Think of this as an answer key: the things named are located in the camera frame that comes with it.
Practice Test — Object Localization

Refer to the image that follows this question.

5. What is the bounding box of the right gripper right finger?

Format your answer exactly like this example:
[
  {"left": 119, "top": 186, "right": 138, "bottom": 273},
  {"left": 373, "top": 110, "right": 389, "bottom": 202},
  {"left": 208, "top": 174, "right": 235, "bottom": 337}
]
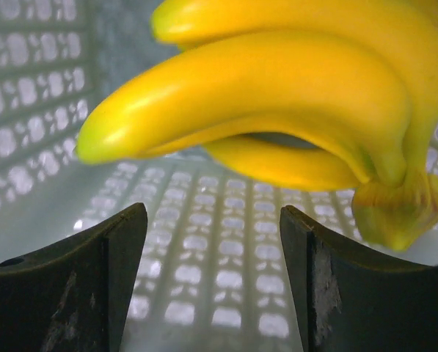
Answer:
[{"left": 280, "top": 205, "right": 438, "bottom": 351}]

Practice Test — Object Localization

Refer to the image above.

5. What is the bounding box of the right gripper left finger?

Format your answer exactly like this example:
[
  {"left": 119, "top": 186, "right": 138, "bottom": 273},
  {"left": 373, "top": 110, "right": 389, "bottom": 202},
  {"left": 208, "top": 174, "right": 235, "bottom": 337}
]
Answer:
[{"left": 0, "top": 203, "right": 147, "bottom": 351}]

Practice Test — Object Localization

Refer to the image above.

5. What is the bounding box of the light blue plastic basket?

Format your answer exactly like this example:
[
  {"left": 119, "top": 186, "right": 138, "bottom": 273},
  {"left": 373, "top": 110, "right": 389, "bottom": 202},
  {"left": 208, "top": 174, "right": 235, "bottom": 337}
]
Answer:
[{"left": 0, "top": 1, "right": 438, "bottom": 351}]

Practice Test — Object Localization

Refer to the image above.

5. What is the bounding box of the yellow banana bunch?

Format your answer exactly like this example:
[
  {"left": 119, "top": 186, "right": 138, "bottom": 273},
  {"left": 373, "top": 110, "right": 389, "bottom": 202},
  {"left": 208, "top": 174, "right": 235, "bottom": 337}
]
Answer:
[{"left": 75, "top": 1, "right": 438, "bottom": 251}]

